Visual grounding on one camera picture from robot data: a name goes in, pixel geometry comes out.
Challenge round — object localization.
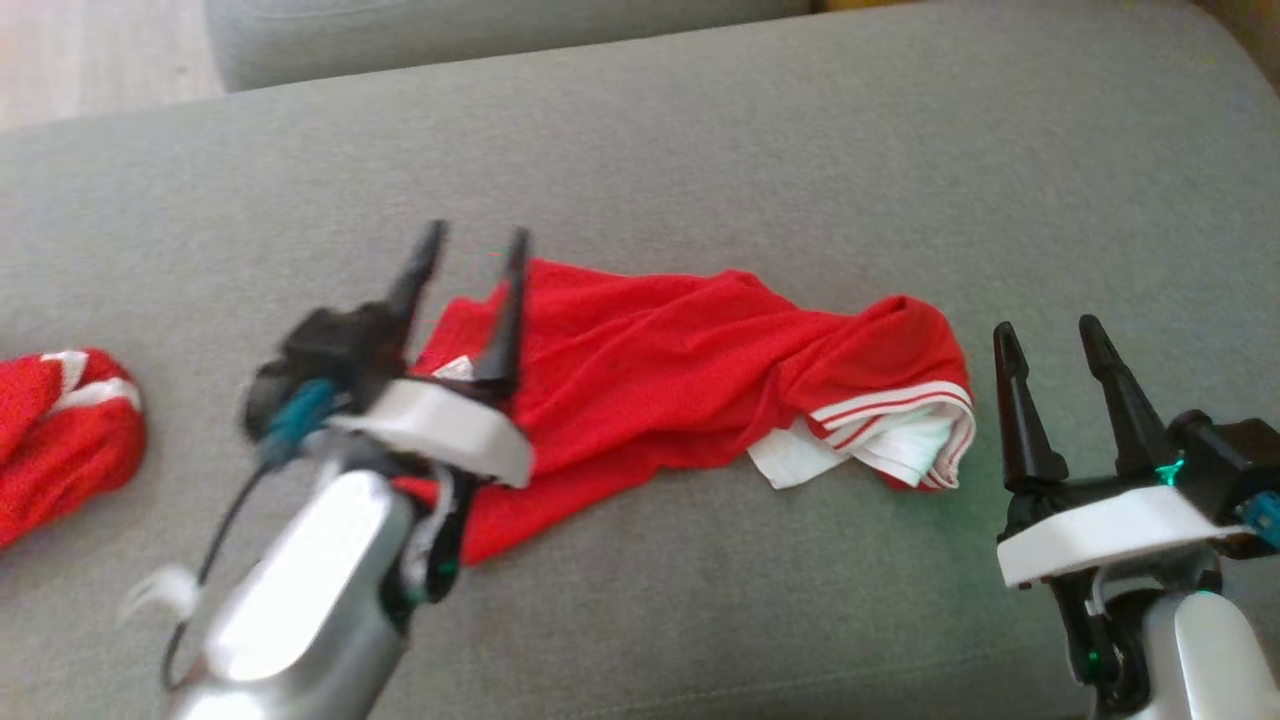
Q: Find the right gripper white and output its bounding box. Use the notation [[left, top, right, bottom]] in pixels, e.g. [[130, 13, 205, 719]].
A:
[[993, 315, 1247, 590]]

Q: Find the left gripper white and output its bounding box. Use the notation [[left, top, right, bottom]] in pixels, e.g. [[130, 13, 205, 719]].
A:
[[333, 220, 535, 489]]

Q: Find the red Bulls 23 jersey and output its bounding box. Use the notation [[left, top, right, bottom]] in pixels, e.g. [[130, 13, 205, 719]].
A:
[[395, 258, 976, 566]]

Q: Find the red shorts white trim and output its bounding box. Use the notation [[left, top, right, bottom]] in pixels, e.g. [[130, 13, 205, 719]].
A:
[[0, 348, 149, 551]]

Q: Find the grey sofa back cushion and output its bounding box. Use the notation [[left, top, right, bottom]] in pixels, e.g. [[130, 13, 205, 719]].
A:
[[205, 0, 813, 93]]

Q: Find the grey sofa seat cushion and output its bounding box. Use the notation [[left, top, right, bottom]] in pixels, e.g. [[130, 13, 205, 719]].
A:
[[0, 0, 1280, 720]]

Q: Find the white cable tie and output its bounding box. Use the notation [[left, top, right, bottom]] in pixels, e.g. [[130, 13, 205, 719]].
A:
[[120, 563, 203, 626]]

